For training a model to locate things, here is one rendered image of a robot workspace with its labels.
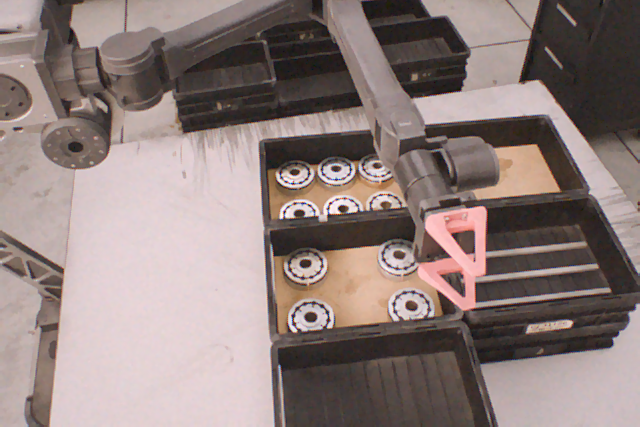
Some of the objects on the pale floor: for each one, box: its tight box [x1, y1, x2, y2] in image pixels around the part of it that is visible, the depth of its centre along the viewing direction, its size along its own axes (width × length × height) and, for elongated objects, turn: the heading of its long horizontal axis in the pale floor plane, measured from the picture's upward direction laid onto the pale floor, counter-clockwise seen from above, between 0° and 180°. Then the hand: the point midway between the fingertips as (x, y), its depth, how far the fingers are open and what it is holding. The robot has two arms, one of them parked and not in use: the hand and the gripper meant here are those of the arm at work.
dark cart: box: [519, 0, 640, 137], centre depth 272 cm, size 60×45×90 cm
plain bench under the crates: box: [48, 80, 640, 427], centre depth 176 cm, size 160×160×70 cm
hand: (471, 286), depth 66 cm, fingers open, 6 cm apart
